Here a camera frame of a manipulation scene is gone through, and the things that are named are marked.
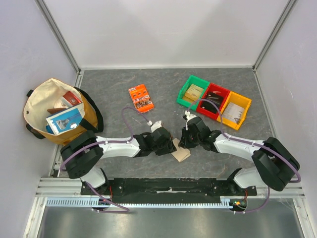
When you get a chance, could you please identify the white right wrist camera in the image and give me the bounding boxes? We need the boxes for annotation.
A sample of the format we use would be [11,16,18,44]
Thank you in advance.
[183,111,195,121]

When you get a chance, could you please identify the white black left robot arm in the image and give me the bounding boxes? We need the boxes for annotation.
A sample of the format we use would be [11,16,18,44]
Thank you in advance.
[60,127,176,195]

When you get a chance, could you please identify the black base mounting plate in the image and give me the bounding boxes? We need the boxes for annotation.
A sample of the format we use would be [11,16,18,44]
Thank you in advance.
[96,178,257,204]

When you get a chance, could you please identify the red white product box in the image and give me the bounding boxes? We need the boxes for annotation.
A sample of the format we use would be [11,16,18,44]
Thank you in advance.
[60,91,82,108]

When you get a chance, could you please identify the beige card holder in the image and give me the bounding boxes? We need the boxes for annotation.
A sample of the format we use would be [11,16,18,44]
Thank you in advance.
[171,138,191,162]

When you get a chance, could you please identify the red plastic bin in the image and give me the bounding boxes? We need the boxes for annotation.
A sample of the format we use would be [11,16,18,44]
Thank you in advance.
[196,83,230,120]

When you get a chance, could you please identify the orange screw box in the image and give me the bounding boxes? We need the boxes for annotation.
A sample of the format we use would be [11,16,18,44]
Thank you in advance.
[128,84,154,113]

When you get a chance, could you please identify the grey slotted cable duct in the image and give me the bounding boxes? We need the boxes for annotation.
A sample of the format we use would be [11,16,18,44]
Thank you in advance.
[46,197,233,209]

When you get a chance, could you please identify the yellow canvas tote bag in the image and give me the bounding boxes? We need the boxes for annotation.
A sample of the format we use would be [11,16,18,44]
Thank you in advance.
[23,78,104,145]

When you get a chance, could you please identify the black cards in red bin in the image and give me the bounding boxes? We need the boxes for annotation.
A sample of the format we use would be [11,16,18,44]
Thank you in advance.
[201,92,223,114]

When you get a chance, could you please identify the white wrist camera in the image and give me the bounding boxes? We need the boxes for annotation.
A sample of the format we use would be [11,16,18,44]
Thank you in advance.
[183,111,195,121]
[147,120,162,132]

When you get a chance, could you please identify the blue white product box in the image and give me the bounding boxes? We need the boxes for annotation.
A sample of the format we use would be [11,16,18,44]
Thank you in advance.
[46,104,85,135]

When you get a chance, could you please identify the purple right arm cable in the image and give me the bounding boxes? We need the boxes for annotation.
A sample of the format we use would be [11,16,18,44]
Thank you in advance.
[184,98,302,214]

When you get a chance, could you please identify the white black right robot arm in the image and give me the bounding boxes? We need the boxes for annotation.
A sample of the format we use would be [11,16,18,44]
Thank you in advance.
[179,114,300,195]

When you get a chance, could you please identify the white cards in yellow bin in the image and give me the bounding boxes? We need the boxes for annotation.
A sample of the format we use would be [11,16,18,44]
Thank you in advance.
[222,102,245,124]

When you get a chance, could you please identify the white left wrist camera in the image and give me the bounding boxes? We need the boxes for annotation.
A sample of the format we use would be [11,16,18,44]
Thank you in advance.
[147,120,162,132]

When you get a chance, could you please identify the gold cards in green bin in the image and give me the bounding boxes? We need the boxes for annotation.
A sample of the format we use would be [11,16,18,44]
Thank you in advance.
[182,84,204,103]

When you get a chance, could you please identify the yellow plastic bin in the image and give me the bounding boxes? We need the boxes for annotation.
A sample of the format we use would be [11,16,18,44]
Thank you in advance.
[217,91,252,130]

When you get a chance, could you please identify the green plastic bin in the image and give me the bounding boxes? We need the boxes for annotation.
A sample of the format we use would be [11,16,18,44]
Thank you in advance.
[176,75,210,108]

